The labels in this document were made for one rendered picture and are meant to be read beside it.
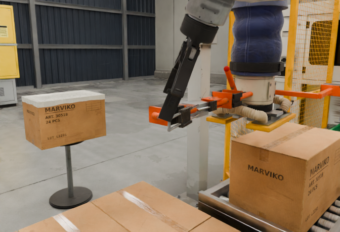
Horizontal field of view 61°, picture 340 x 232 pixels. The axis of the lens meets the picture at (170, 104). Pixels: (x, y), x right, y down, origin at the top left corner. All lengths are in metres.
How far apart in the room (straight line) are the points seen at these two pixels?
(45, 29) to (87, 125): 9.49
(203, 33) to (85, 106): 2.14
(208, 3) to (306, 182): 1.08
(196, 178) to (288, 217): 1.35
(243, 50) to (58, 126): 1.78
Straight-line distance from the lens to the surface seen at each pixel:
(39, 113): 2.51
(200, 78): 2.50
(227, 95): 1.08
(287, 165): 1.47
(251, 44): 1.24
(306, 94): 1.32
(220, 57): 12.28
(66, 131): 2.62
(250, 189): 1.62
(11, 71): 8.17
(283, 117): 1.35
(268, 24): 1.25
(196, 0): 0.58
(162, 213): 1.68
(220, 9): 0.58
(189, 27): 0.59
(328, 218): 1.87
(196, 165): 2.72
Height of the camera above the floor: 1.43
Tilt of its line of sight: 11 degrees down
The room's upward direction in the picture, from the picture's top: straight up
